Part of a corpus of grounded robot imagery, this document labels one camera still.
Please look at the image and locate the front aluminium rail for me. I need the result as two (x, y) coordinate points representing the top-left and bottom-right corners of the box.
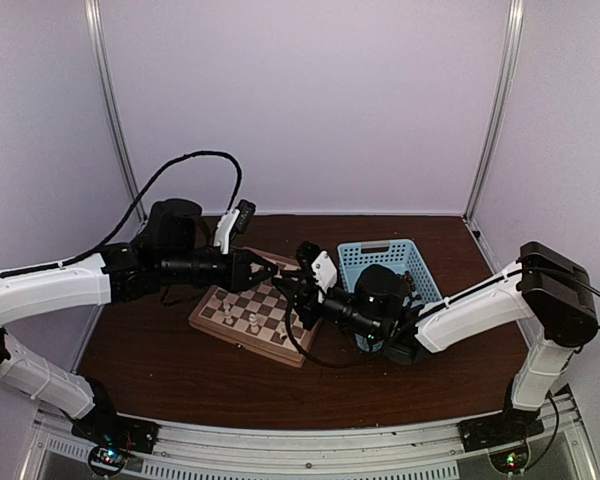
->
(19, 394), (596, 480)

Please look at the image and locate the wooden folding chess board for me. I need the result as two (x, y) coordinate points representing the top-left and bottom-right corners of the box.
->
(188, 246), (331, 371)

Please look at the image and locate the light blue plastic basket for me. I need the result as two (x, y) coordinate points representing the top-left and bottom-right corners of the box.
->
(337, 239), (442, 306)

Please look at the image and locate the black cable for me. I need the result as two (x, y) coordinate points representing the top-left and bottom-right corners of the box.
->
(0, 151), (245, 281)
(272, 274), (371, 370)

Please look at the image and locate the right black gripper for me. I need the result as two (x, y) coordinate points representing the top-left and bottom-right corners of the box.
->
(271, 272), (382, 343)

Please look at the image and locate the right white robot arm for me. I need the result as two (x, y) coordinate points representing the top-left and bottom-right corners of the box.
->
(276, 241), (599, 442)

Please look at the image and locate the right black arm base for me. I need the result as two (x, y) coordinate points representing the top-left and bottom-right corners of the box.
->
(458, 405), (545, 452)

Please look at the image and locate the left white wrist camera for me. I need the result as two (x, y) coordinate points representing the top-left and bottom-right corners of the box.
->
(213, 199), (256, 255)

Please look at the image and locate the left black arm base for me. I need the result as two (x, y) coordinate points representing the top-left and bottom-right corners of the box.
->
(68, 378), (159, 454)

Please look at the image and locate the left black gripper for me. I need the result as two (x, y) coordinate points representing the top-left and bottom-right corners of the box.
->
(159, 246), (279, 294)

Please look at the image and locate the right aluminium frame post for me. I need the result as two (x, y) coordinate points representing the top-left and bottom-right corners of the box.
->
(463, 0), (525, 223)

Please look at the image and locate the right black cable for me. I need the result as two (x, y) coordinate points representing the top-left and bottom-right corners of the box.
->
(272, 274), (371, 370)

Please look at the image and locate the left black cable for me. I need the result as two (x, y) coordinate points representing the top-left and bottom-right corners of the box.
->
(0, 151), (245, 281)

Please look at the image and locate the white rook chess piece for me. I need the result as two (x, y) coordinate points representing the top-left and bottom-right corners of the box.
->
(209, 296), (221, 309)

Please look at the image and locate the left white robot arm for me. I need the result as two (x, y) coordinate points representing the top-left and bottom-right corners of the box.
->
(0, 199), (277, 444)

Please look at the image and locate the dark chess pieces pile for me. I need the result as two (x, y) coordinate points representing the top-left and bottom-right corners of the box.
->
(401, 270), (421, 302)

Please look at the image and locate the aluminium frame post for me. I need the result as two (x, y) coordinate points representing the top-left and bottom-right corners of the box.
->
(463, 0), (525, 223)
(84, 0), (139, 200)

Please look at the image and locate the white queen chess piece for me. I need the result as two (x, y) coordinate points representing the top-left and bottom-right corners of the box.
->
(248, 313), (260, 334)

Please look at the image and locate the left aluminium frame post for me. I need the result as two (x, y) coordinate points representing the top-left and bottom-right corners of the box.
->
(84, 0), (139, 200)

